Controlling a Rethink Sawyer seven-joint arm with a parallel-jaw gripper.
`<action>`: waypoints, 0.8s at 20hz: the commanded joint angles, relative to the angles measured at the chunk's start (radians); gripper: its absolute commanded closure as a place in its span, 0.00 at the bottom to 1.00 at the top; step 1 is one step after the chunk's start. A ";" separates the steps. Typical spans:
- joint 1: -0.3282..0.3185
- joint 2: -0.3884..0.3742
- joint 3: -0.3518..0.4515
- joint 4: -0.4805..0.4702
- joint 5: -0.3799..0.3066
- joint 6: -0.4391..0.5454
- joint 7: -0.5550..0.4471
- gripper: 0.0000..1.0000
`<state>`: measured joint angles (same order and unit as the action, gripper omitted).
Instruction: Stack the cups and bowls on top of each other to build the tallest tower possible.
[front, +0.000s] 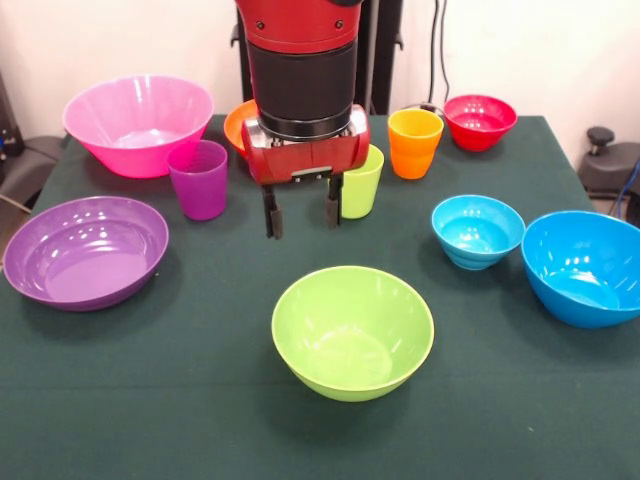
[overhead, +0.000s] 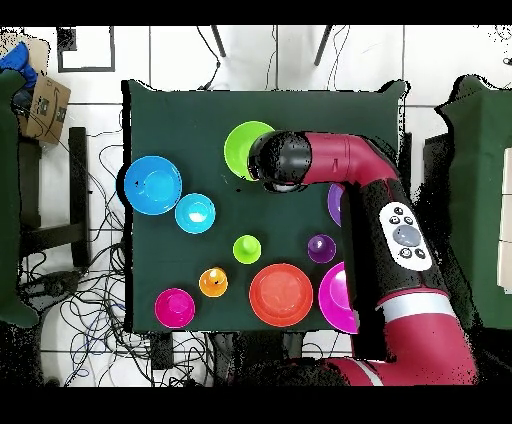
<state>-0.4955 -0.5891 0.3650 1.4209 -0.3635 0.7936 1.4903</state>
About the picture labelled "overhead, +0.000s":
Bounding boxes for green bowl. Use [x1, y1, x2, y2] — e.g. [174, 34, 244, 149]
[223, 120, 277, 182]

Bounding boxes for green cup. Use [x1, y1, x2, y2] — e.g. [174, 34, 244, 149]
[232, 234, 263, 266]

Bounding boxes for small blue bowl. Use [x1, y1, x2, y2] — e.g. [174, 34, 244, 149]
[174, 192, 217, 235]

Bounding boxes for purple cup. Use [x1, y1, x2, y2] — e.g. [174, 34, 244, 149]
[306, 234, 338, 265]

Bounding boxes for purple bowl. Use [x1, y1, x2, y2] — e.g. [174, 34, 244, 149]
[326, 181, 345, 228]

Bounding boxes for orange cup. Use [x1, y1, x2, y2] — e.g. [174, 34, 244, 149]
[198, 266, 230, 299]

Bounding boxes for orange bowl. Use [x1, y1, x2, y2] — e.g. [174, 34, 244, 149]
[248, 262, 314, 328]

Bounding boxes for large blue bowl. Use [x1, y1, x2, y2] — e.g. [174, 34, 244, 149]
[123, 155, 183, 216]

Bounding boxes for large pink bowl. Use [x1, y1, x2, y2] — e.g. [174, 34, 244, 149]
[318, 261, 359, 335]

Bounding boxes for dark green tablecloth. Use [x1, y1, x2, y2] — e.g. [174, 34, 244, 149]
[121, 79, 411, 335]

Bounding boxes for small red bowl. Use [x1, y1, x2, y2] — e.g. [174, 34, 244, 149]
[154, 287, 197, 330]

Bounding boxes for black floor box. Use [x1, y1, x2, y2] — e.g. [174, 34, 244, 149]
[149, 331, 175, 371]

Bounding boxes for black tripod leg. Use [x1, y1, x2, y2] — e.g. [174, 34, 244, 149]
[312, 25, 333, 67]
[210, 25, 226, 57]

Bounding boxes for black bench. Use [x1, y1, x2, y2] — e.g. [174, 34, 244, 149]
[17, 126, 91, 269]

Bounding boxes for black stand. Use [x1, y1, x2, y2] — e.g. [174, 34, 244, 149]
[422, 133, 453, 209]

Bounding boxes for dark grey stand base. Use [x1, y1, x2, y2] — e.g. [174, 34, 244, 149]
[19, 270, 86, 311]

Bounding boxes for green cloth covered table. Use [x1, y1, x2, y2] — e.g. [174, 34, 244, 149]
[433, 74, 512, 331]
[0, 68, 41, 329]

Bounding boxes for cardboard box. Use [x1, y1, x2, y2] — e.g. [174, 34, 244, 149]
[17, 71, 72, 146]

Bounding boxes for blue cloth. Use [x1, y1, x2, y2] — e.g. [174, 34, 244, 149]
[0, 40, 39, 89]

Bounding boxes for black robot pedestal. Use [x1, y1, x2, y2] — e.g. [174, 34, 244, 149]
[207, 330, 305, 373]

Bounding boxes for tangle of floor cables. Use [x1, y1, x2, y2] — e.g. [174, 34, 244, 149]
[17, 115, 213, 387]

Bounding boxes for black cable with plug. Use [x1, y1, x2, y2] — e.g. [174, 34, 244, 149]
[195, 25, 222, 91]

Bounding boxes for black square frame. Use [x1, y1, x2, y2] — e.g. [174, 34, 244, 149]
[56, 26, 116, 74]

